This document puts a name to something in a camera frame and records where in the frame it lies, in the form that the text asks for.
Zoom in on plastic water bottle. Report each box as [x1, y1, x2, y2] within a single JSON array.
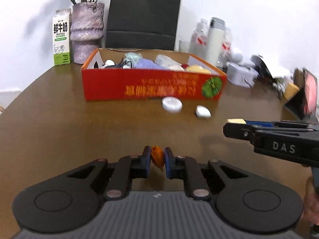
[[189, 19, 209, 57], [216, 27, 233, 68]]

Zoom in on clear drinking glass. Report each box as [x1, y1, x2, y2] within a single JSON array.
[[178, 40, 190, 53]]

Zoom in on white thermos bottle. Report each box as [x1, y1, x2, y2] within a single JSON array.
[[204, 17, 225, 65]]

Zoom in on black paper shopping bag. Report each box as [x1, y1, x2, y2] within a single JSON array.
[[105, 0, 181, 50]]

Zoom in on person's right hand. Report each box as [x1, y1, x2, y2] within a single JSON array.
[[303, 176, 319, 225]]

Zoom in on lavender tin box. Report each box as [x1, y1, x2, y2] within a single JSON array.
[[226, 63, 259, 88]]

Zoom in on small orange carrot toy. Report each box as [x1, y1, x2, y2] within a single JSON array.
[[151, 145, 165, 172]]

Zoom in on red cardboard pumpkin box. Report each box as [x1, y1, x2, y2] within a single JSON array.
[[81, 49, 227, 100]]

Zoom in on yellow white plush toy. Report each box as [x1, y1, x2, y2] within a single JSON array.
[[185, 65, 212, 74]]

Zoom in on white round robot toy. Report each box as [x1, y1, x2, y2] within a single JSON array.
[[228, 53, 243, 64]]

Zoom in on cream cube block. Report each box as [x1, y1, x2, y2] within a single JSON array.
[[284, 82, 300, 101]]

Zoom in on round white tin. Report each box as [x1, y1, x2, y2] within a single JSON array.
[[162, 97, 183, 113]]

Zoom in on small beige box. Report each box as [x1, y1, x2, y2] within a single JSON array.
[[226, 119, 247, 124]]

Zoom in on plastic water bottle left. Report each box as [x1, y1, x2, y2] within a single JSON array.
[[189, 19, 209, 57]]

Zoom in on purple textured vase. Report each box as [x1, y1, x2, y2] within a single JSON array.
[[70, 2, 104, 64]]

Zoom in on plastic water bottle right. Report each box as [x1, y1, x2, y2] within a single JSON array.
[[216, 27, 233, 68]]

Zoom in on purple knitted cloth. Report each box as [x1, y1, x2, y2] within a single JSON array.
[[134, 58, 168, 70]]

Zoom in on green white milk carton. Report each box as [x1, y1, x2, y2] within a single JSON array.
[[52, 8, 72, 66]]

